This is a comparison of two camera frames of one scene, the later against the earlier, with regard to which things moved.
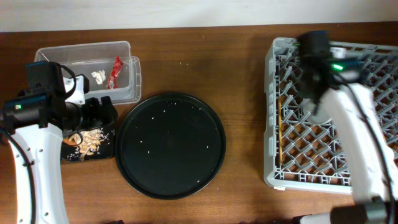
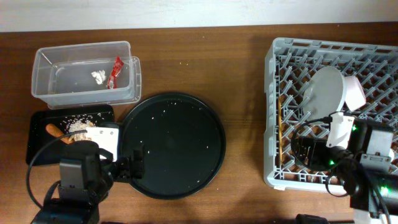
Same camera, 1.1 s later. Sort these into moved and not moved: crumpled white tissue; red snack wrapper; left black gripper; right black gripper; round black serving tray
Moved: left black gripper; right black gripper
Not moved: red snack wrapper; round black serving tray; crumpled white tissue
